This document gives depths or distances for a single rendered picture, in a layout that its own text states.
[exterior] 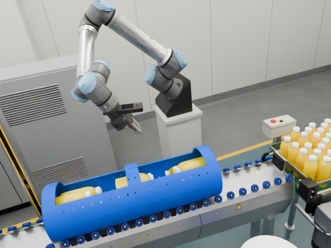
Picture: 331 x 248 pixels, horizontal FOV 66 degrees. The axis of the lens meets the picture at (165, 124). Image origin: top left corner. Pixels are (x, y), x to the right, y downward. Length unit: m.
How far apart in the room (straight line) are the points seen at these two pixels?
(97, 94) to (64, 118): 1.64
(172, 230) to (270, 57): 4.17
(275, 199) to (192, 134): 0.83
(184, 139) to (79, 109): 1.14
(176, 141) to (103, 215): 1.01
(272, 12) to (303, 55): 1.22
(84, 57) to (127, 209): 0.81
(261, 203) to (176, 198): 0.56
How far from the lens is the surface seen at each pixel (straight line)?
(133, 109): 1.15
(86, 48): 1.50
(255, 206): 1.63
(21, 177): 1.73
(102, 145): 2.90
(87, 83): 1.08
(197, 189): 1.32
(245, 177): 1.68
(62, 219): 1.32
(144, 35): 1.73
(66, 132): 2.78
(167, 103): 2.04
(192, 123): 2.06
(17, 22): 3.49
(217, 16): 4.36
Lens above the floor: 2.05
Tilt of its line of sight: 30 degrees down
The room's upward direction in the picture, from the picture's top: 7 degrees counter-clockwise
